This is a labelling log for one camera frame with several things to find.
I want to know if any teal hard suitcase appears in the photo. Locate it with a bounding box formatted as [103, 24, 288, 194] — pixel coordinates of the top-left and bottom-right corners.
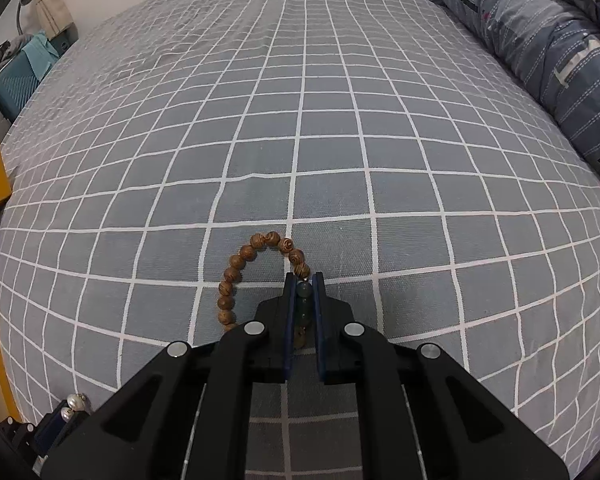
[0, 30, 61, 121]

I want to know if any blue striped pillow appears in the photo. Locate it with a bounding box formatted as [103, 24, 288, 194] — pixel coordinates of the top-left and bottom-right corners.
[404, 0, 600, 178]

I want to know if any white pearl bracelet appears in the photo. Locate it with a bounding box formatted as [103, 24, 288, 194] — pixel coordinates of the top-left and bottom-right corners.
[60, 392, 91, 422]

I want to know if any grey checked bed sheet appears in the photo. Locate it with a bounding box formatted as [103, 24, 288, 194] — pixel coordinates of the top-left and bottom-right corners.
[0, 0, 600, 480]

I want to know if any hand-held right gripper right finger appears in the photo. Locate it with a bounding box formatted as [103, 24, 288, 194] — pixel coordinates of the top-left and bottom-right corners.
[310, 271, 563, 480]

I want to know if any wooden bead bracelet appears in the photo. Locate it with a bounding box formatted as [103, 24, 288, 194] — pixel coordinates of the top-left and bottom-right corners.
[216, 231, 312, 351]

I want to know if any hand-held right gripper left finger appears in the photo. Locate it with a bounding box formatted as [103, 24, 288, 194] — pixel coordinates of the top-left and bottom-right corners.
[40, 272, 297, 480]

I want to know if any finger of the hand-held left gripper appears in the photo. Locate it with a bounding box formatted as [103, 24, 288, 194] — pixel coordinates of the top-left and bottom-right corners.
[32, 400, 93, 461]
[0, 417, 38, 467]

